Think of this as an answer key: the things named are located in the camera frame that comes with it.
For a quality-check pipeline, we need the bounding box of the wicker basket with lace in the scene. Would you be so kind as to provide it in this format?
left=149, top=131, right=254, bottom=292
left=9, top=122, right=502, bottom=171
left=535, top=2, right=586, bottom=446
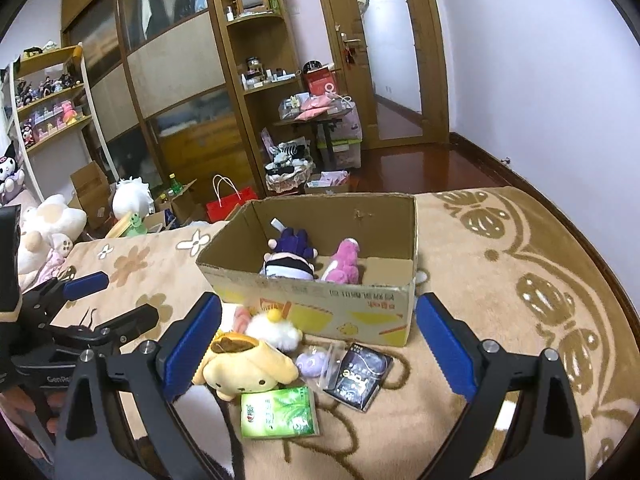
left=264, top=160, right=316, bottom=196

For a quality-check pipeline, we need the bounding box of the large cream cat plush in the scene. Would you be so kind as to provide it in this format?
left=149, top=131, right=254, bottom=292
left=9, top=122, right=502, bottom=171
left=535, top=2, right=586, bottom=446
left=17, top=194, right=87, bottom=271

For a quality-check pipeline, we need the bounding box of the brown floral blanket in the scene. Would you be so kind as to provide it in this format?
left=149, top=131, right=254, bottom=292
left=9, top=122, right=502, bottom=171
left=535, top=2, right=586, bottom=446
left=50, top=187, right=633, bottom=480

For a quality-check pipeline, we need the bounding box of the row of small figurines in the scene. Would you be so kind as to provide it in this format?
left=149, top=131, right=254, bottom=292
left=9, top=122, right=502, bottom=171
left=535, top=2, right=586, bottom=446
left=15, top=72, right=81, bottom=106

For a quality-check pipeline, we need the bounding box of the white display shelf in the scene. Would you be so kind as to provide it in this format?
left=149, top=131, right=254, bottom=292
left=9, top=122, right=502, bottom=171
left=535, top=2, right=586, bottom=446
left=0, top=45, right=121, bottom=206

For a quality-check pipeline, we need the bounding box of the red paper bag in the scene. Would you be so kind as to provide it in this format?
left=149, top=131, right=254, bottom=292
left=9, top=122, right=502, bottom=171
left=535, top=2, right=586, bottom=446
left=206, top=175, right=258, bottom=223

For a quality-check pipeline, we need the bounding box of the tall open cardboard box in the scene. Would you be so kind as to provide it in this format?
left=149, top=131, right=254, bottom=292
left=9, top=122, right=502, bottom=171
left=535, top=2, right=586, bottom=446
left=70, top=161, right=113, bottom=231

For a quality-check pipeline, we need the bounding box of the small open cardboard box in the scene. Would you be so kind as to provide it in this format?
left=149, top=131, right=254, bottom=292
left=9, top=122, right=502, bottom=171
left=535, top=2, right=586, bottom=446
left=304, top=171, right=351, bottom=196

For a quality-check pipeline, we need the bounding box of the printed cardboard box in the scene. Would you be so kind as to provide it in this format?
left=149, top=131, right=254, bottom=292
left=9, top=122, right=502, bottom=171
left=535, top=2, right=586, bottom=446
left=196, top=194, right=418, bottom=348

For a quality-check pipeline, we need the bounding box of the wooden door with glass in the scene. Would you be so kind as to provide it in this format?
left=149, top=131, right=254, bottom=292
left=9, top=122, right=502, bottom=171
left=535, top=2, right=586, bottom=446
left=310, top=0, right=451, bottom=151

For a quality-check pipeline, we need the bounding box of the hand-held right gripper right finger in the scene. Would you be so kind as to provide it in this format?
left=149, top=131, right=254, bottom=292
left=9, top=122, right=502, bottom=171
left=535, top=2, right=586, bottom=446
left=414, top=292, right=587, bottom=480

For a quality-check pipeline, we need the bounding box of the wooden wardrobe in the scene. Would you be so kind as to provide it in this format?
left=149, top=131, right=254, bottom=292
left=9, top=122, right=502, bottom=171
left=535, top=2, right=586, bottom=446
left=60, top=0, right=251, bottom=211

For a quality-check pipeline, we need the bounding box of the small folding table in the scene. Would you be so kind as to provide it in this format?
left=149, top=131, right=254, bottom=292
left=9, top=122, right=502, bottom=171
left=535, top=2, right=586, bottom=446
left=272, top=107, right=351, bottom=171

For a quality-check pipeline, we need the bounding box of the zebra striped plush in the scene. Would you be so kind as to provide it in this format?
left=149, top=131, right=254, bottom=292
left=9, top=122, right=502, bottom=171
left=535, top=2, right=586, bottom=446
left=267, top=141, right=312, bottom=168

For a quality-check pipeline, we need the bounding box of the white round plush toy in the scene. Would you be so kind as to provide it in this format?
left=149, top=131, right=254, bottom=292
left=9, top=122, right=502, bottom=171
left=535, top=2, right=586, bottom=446
left=111, top=176, right=155, bottom=218

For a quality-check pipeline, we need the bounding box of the person's left hand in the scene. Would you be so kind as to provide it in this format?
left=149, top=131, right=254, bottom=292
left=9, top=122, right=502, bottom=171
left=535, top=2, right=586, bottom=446
left=0, top=390, right=65, bottom=461

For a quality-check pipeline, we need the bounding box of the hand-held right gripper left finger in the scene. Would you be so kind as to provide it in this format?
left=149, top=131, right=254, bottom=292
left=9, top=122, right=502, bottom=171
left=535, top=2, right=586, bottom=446
left=52, top=291, right=246, bottom=480

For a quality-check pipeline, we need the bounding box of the small purple plush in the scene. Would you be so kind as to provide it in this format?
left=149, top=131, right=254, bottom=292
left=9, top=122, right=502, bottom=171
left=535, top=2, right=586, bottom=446
left=295, top=345, right=346, bottom=386

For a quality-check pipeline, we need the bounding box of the green tissue pack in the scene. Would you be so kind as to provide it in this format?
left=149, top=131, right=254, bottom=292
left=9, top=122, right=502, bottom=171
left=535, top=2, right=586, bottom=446
left=241, top=386, right=319, bottom=439

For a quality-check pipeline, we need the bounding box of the purple haired striped plush doll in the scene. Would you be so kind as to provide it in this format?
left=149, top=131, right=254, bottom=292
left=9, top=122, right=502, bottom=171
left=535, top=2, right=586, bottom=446
left=260, top=217, right=318, bottom=280

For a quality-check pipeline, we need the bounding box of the yellow dog plush toy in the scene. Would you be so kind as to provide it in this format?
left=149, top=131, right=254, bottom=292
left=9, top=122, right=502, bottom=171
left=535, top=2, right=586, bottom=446
left=192, top=331, right=299, bottom=401

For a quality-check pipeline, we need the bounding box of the cardboard box with bottles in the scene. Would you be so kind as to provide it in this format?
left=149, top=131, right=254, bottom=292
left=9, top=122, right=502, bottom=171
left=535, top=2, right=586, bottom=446
left=152, top=179, right=198, bottom=223

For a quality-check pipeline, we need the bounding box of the pink plastic storage box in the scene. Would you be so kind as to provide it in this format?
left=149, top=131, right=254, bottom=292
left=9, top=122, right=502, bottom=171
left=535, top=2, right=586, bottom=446
left=320, top=102, right=363, bottom=171

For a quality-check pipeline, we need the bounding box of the pink fleece cloth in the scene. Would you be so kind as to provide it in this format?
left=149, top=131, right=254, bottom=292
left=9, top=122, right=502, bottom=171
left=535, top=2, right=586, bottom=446
left=35, top=250, right=76, bottom=286

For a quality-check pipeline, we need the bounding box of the black and purple plush doll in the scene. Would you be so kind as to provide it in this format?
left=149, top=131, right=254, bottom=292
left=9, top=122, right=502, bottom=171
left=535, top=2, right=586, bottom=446
left=0, top=141, right=27, bottom=201

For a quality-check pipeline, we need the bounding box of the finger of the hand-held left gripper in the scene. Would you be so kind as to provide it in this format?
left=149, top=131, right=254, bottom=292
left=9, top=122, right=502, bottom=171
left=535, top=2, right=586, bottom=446
left=22, top=271, right=111, bottom=313
left=50, top=304, right=160, bottom=356

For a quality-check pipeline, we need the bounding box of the white fluffy plush toy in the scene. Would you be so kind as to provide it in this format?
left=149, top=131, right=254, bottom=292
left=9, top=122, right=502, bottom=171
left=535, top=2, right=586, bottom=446
left=245, top=308, right=303, bottom=351

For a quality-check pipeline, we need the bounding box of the black foil packet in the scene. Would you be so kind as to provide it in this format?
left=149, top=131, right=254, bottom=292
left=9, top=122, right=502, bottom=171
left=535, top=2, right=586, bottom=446
left=322, top=342, right=394, bottom=413

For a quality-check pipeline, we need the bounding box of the wooden corner shelf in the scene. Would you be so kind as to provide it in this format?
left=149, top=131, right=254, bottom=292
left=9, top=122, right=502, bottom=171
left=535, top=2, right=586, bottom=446
left=207, top=0, right=301, bottom=196

